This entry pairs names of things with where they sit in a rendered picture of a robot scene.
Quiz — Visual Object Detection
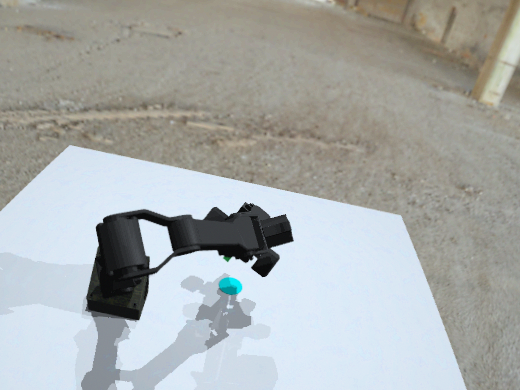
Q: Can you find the cyan circle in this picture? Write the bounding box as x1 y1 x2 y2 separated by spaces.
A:
219 277 242 295

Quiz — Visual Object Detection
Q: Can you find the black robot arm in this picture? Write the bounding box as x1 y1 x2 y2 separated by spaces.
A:
95 202 294 299

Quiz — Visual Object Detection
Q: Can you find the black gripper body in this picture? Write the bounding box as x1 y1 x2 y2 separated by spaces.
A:
203 207 280 277

